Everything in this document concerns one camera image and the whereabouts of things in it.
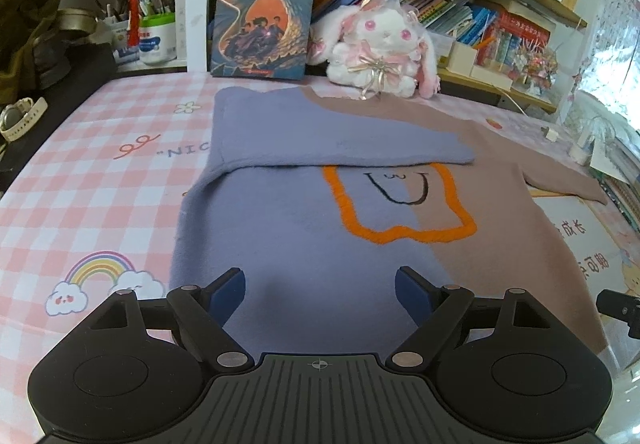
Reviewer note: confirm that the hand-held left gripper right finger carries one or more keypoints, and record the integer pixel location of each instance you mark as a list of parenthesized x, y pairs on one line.
[(411, 295)]

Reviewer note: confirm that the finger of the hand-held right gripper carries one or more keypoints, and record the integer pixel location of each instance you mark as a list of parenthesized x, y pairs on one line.
[(620, 306)]

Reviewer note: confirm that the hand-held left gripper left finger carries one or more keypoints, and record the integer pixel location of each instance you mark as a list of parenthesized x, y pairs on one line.
[(229, 296)]

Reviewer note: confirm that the purple and brown sweater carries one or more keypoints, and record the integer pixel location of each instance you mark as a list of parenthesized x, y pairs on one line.
[(300, 234)]

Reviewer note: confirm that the white charger plug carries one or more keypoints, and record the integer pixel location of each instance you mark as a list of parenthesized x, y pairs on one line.
[(552, 134)]

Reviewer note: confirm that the pink checked cartoon desk mat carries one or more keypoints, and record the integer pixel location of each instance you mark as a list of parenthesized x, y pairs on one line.
[(75, 184)]

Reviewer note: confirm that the wooden bookshelf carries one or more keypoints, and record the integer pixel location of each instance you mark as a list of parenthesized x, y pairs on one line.
[(520, 94)]

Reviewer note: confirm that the flat white box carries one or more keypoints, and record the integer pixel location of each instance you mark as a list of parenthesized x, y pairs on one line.
[(492, 76)]

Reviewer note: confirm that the cream pen holder box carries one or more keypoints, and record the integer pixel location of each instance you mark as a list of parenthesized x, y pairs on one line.
[(461, 58)]

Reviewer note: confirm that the colourful paper flower bouquet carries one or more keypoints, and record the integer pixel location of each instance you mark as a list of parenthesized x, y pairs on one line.
[(534, 69)]

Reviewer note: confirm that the white pink plush bunny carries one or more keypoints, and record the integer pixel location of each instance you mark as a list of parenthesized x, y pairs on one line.
[(380, 44)]

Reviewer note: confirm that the white lotion jar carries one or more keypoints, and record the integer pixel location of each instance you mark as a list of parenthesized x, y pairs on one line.
[(157, 41)]

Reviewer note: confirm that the beige wristwatch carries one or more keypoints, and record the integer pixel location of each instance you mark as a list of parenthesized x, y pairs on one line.
[(22, 119)]

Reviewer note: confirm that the row of colourful books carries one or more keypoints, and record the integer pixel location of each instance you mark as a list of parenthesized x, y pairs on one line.
[(450, 19)]

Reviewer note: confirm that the dark fantasy cover book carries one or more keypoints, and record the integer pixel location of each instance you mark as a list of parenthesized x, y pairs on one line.
[(262, 14)]

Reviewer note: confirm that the red tassel ornament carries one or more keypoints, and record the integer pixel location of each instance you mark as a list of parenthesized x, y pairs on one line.
[(133, 14)]

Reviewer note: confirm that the metal bowl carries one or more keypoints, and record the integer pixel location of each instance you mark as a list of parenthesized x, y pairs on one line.
[(77, 20)]

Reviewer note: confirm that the dark olive cloth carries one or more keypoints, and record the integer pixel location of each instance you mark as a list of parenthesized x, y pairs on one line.
[(27, 34)]

